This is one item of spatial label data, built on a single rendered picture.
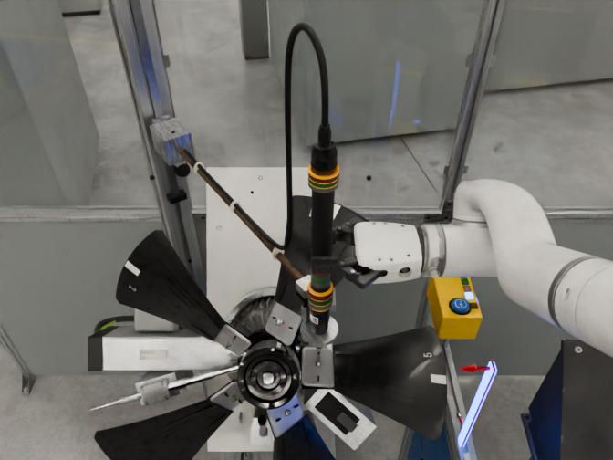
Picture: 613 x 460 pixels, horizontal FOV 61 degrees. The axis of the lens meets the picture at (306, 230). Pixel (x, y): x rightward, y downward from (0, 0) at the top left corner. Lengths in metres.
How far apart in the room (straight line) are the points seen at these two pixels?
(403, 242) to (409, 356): 0.36
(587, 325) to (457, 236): 0.30
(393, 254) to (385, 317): 1.31
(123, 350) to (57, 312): 1.06
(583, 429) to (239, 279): 0.79
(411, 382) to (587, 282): 0.57
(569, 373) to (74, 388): 2.08
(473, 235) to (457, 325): 0.57
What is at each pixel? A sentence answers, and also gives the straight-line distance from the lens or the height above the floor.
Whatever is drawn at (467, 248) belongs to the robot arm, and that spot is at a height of 1.54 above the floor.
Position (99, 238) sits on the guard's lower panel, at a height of 0.88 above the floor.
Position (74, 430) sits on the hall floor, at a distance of 2.53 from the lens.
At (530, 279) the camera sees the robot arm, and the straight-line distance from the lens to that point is 0.65.
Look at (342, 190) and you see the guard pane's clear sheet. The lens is 1.64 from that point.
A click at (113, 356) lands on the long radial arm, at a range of 1.24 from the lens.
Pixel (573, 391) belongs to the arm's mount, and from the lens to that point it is 1.19.
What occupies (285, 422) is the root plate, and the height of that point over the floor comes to 1.10.
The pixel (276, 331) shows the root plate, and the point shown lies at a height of 1.24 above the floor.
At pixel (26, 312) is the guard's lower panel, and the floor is 0.49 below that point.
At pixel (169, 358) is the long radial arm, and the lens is 1.21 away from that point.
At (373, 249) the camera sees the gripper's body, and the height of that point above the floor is 1.53.
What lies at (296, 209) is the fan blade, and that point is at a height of 1.39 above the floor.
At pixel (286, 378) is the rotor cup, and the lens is 1.01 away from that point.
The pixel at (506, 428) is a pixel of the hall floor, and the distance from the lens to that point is 2.48.
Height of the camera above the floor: 2.07
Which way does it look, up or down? 42 degrees down
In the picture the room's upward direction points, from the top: straight up
